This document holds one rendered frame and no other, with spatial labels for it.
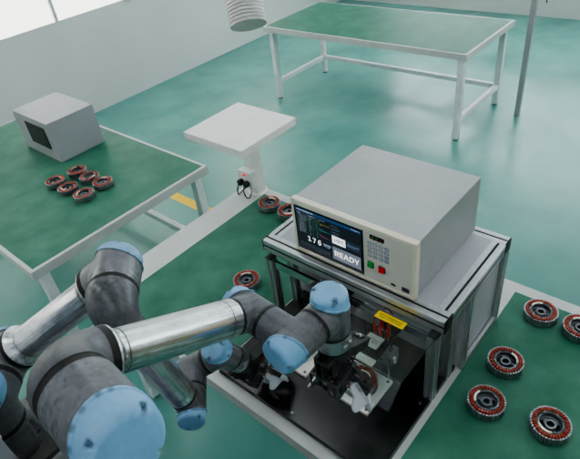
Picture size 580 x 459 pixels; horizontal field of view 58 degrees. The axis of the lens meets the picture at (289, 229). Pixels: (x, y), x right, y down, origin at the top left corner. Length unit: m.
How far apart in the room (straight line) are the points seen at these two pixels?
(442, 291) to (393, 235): 0.25
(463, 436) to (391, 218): 0.68
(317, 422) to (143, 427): 1.04
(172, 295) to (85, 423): 1.55
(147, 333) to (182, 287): 1.37
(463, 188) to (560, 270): 1.90
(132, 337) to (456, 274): 1.04
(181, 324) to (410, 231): 0.74
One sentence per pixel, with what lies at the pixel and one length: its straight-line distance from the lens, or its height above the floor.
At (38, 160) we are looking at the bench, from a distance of 3.69.
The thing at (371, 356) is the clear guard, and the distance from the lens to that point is 1.47.
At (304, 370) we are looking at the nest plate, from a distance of 1.81.
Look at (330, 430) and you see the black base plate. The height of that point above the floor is 0.77.
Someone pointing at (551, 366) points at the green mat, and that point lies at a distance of 1.94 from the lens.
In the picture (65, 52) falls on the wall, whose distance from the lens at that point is 6.07.
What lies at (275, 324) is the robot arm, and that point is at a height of 1.48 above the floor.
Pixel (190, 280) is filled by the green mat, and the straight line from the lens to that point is 2.27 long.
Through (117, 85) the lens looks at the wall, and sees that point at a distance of 6.41.
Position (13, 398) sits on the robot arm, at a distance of 1.49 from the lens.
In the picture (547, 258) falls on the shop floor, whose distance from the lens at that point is 3.53.
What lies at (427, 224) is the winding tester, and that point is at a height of 1.32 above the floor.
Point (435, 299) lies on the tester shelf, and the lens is 1.55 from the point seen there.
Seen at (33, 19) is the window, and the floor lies 1.08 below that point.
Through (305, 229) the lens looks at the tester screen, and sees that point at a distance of 1.65.
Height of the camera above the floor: 2.21
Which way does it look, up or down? 37 degrees down
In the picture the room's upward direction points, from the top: 8 degrees counter-clockwise
